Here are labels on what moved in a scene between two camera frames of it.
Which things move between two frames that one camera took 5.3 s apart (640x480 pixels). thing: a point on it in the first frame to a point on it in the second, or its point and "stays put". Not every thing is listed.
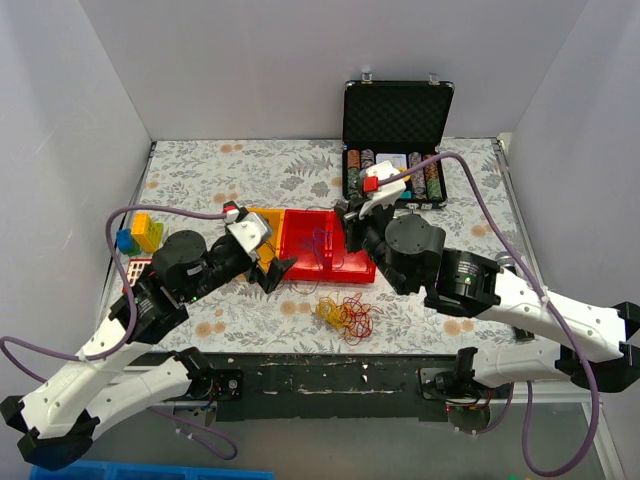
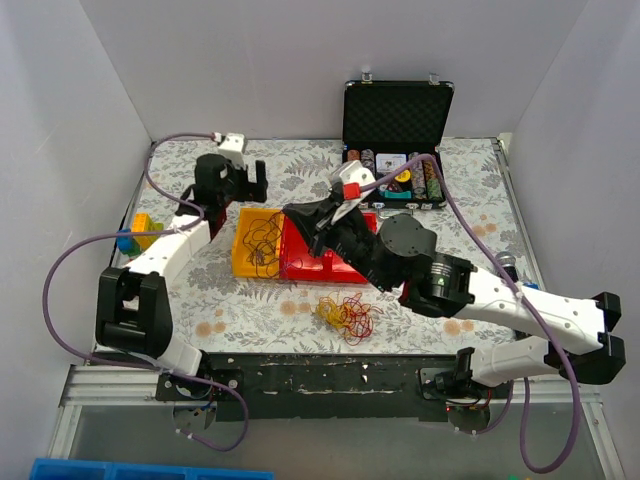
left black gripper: [254, 265] to [247, 179]
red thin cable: [358, 319] stays put
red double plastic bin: [316, 241] stays put
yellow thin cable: [333, 313] stays put
